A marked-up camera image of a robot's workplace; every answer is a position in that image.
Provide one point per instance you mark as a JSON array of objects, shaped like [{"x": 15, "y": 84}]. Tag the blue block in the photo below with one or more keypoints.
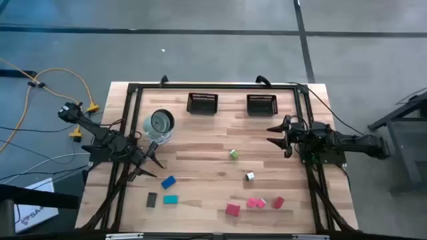
[{"x": 168, "y": 182}]

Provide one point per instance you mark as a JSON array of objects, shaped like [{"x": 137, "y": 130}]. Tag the white printed sign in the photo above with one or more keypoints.
[{"x": 36, "y": 216}]

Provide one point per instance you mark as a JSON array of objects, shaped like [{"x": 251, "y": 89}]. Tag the silver bracket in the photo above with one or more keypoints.
[
  {"x": 310, "y": 237},
  {"x": 123, "y": 236}
]

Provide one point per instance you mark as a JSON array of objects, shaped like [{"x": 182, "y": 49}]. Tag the yellow plug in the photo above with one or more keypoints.
[
  {"x": 76, "y": 133},
  {"x": 93, "y": 107}
]

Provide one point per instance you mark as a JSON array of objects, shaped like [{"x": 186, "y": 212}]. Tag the black aluminium frame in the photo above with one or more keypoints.
[{"x": 217, "y": 86}]

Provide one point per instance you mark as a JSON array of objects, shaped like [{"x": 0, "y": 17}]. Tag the black plastic mesh basket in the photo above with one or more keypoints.
[
  {"x": 202, "y": 108},
  {"x": 262, "y": 110}
]

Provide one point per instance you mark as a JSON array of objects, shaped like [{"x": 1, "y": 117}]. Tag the black metal desk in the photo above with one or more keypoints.
[{"x": 404, "y": 156}]

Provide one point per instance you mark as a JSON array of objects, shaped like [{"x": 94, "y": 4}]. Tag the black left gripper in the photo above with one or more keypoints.
[{"x": 138, "y": 156}]

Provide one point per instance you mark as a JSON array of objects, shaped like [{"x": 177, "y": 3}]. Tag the small red block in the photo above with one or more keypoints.
[{"x": 279, "y": 202}]

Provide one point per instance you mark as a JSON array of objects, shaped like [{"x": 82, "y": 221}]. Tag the pink white cube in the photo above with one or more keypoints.
[{"x": 261, "y": 203}]

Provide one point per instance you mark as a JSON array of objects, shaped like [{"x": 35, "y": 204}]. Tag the black block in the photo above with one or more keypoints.
[{"x": 151, "y": 200}]

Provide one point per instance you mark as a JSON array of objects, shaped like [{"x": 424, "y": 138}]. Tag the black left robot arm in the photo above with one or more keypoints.
[{"x": 100, "y": 133}]

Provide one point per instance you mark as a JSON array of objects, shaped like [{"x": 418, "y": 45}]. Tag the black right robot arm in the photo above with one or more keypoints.
[{"x": 360, "y": 143}]

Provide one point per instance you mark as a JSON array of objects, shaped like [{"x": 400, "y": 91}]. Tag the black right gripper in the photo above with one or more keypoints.
[{"x": 298, "y": 136}]

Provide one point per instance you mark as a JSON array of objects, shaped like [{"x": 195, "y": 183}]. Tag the black beam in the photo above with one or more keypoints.
[{"x": 40, "y": 198}]

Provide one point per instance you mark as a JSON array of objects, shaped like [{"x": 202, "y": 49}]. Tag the large red box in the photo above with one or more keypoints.
[{"x": 232, "y": 210}]

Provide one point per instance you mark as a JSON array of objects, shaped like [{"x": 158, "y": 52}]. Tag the white cylindrical container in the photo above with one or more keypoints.
[{"x": 150, "y": 128}]

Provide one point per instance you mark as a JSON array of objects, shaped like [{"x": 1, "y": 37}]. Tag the green white cube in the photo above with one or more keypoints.
[{"x": 234, "y": 154}]

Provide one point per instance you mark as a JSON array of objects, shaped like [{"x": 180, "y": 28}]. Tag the teal block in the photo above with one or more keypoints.
[{"x": 170, "y": 199}]

